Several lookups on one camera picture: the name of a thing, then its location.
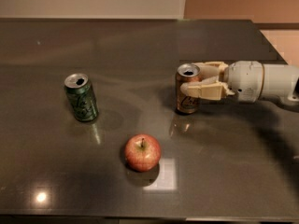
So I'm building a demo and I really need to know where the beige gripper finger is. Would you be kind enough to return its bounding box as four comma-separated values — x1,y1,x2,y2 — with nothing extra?
194,62,229,81
180,78,235,100

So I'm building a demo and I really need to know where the orange soda can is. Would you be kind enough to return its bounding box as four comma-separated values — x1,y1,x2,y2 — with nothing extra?
176,63,200,114

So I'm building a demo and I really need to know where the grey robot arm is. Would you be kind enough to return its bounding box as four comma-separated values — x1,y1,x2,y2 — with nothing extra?
179,61,299,107

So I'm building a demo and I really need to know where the green soda can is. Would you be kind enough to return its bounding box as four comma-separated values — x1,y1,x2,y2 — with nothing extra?
64,73,99,122

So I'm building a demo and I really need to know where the red apple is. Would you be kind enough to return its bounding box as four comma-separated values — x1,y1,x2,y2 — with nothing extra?
124,133,162,172

